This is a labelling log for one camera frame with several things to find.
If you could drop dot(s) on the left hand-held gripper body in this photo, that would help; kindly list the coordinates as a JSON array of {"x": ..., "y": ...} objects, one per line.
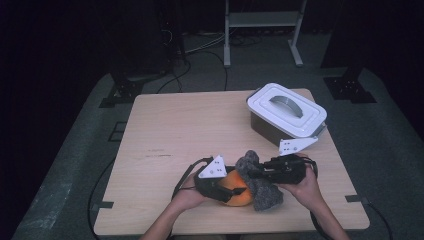
[{"x": 213, "y": 170}]

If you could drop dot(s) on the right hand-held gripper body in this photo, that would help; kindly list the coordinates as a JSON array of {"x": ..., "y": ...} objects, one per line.
[{"x": 288, "y": 171}]

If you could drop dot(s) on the orange plush toy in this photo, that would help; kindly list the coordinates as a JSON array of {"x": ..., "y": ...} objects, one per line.
[{"x": 235, "y": 180}]

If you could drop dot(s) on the grey cloth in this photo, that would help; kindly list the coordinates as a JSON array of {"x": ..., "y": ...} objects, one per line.
[{"x": 265, "y": 197}]

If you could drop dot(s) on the clear brown storage box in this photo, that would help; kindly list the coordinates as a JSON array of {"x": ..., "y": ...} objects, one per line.
[{"x": 263, "y": 128}]

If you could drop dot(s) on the person's right hand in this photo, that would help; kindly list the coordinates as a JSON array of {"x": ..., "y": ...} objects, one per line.
[{"x": 306, "y": 193}]

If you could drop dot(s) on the person's left hand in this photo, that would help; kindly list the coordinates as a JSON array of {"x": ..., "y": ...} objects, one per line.
[{"x": 188, "y": 200}]

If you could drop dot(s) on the black tape strip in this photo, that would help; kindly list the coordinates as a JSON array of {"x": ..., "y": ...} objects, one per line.
[
  {"x": 101, "y": 205},
  {"x": 356, "y": 199}
]

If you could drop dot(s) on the black stand base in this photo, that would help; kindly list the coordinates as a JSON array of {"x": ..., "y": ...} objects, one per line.
[
  {"x": 126, "y": 90},
  {"x": 346, "y": 88}
]

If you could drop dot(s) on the black tape square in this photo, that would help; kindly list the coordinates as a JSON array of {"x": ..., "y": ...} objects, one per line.
[{"x": 117, "y": 131}]

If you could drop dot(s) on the white metal stand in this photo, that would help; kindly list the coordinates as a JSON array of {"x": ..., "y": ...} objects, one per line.
[{"x": 263, "y": 18}]

